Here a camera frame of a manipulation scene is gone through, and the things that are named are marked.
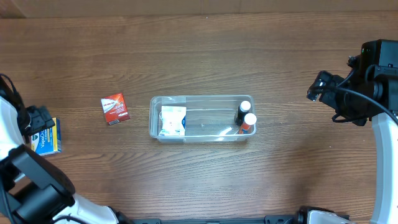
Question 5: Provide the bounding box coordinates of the blue VapoDrops box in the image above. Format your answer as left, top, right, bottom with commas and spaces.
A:
30, 118, 62, 156

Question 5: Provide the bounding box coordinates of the red medicine box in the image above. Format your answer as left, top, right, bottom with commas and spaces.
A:
101, 93, 130, 125

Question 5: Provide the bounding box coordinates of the orange tube white cap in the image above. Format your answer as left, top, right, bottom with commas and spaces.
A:
238, 113, 257, 134

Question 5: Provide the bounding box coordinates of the dark bottle white cap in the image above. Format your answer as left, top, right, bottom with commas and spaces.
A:
234, 101, 251, 126

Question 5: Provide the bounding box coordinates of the white medicine box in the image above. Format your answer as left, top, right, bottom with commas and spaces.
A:
159, 106, 187, 136

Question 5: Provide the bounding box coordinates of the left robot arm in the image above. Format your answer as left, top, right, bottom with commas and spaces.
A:
1, 74, 132, 224

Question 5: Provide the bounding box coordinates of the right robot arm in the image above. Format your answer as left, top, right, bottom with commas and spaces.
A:
307, 39, 397, 223

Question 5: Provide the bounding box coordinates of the clear plastic container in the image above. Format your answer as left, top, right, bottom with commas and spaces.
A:
149, 95, 256, 143

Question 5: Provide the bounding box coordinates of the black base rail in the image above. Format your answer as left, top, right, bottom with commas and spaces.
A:
131, 215, 308, 224

